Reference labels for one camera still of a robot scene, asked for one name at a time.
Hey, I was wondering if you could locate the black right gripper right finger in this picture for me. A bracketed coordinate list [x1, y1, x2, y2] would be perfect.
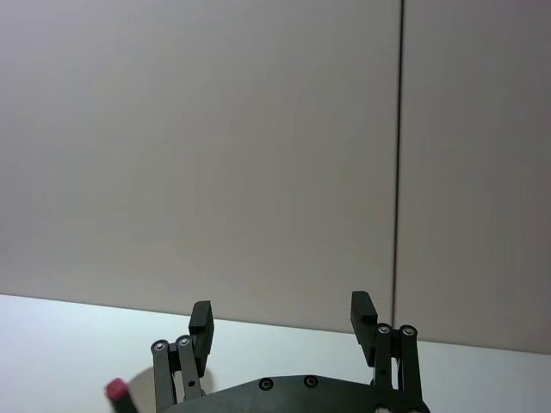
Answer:
[350, 290, 425, 404]

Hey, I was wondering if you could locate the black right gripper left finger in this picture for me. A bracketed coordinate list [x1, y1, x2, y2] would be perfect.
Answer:
[150, 300, 216, 409]

